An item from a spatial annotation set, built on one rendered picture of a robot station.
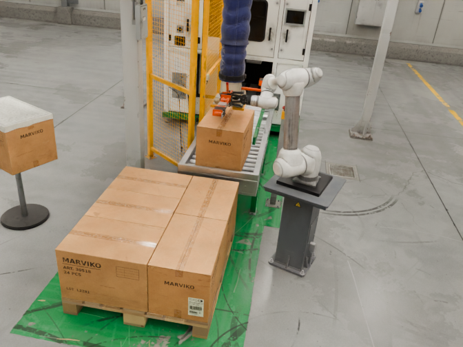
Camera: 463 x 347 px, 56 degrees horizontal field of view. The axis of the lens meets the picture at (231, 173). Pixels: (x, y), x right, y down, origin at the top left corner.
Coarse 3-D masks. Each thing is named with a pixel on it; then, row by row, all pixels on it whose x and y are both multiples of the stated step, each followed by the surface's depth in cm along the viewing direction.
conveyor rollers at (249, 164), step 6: (246, 108) 532; (252, 108) 532; (258, 108) 538; (258, 114) 515; (264, 114) 515; (264, 120) 498; (264, 126) 482; (252, 132) 467; (258, 132) 466; (252, 138) 451; (258, 138) 451; (258, 144) 443; (252, 150) 427; (258, 150) 426; (192, 156) 401; (252, 156) 411; (192, 162) 393; (246, 162) 397; (252, 162) 403; (246, 168) 388; (252, 168) 388
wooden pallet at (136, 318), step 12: (228, 252) 363; (72, 300) 288; (216, 300) 313; (72, 312) 293; (120, 312) 286; (132, 312) 284; (144, 312) 283; (132, 324) 289; (144, 324) 288; (192, 324) 280; (204, 324) 279; (192, 336) 285; (204, 336) 284
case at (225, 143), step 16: (208, 112) 391; (240, 112) 398; (208, 128) 360; (224, 128) 360; (240, 128) 363; (208, 144) 366; (224, 144) 363; (240, 144) 360; (208, 160) 373; (224, 160) 370; (240, 160) 367
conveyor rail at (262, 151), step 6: (270, 114) 504; (270, 120) 486; (270, 126) 512; (264, 132) 453; (264, 138) 438; (264, 144) 426; (264, 150) 413; (258, 156) 400; (264, 156) 439; (258, 162) 388; (258, 168) 379; (258, 180) 393
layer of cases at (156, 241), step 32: (128, 192) 336; (160, 192) 340; (192, 192) 344; (224, 192) 347; (96, 224) 296; (128, 224) 299; (160, 224) 301; (192, 224) 304; (224, 224) 307; (64, 256) 271; (96, 256) 267; (128, 256) 269; (160, 256) 271; (192, 256) 274; (224, 256) 325; (64, 288) 284; (96, 288) 280; (128, 288) 275; (160, 288) 271; (192, 288) 267
